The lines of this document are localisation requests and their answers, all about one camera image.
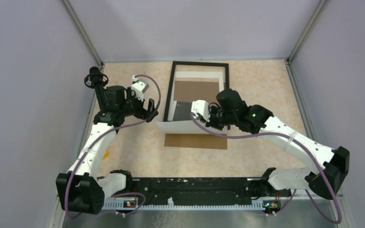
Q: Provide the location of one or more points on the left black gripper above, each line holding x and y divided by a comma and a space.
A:
143, 114

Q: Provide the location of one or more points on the yellow screw bit box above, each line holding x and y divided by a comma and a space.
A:
106, 155

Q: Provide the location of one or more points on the brown backing board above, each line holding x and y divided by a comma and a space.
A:
201, 141

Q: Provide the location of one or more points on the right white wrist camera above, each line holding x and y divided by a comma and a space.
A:
202, 112

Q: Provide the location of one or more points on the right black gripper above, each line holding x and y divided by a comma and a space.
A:
211, 124

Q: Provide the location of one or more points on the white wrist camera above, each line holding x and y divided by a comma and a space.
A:
138, 88
202, 112

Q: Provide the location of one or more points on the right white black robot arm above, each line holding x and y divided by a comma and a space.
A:
325, 168

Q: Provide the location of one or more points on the black picture frame brown backing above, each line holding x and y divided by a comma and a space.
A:
195, 66

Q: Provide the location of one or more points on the black microphone orange tip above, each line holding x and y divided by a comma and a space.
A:
97, 81

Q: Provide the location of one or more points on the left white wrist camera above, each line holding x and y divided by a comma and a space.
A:
138, 88

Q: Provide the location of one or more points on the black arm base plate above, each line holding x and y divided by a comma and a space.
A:
252, 187

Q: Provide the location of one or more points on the cat and books photo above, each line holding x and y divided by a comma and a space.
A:
178, 120

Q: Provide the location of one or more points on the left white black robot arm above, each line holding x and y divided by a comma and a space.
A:
80, 189

